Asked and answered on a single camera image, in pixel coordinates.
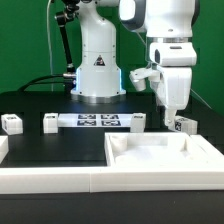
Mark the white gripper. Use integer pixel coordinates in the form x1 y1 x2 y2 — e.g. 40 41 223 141
147 66 192 127

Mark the white square table top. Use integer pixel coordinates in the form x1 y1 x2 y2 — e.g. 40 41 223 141
104 132 224 167

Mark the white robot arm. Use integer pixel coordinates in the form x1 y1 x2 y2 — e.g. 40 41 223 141
71 0 200 127

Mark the white base marker plate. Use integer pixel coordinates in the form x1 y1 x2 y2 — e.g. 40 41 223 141
58 113 132 127

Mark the white u-shaped obstacle fence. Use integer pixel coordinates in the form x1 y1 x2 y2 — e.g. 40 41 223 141
0 136 224 194

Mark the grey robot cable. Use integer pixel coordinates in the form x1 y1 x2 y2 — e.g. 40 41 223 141
134 29 213 111

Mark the black cable bundle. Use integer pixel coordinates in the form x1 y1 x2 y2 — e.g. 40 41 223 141
17 73 76 93

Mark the white cable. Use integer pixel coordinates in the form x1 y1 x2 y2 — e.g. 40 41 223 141
46 0 56 92

